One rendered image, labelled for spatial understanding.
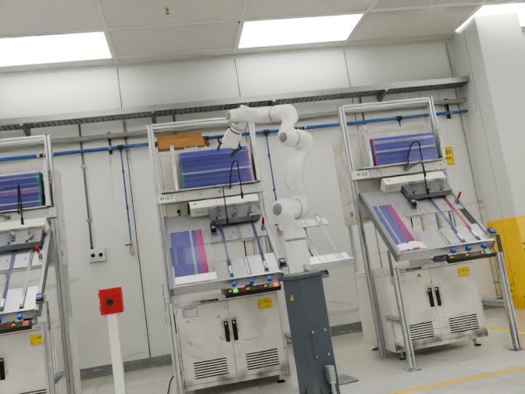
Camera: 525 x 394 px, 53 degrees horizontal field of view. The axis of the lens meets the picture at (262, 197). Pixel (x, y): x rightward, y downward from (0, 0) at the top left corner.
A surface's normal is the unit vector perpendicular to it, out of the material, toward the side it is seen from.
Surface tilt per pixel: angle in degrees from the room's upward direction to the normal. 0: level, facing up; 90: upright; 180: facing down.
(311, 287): 90
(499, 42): 90
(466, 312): 90
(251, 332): 90
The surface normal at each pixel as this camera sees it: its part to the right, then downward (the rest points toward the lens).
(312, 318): 0.47, -0.18
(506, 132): 0.15, -0.15
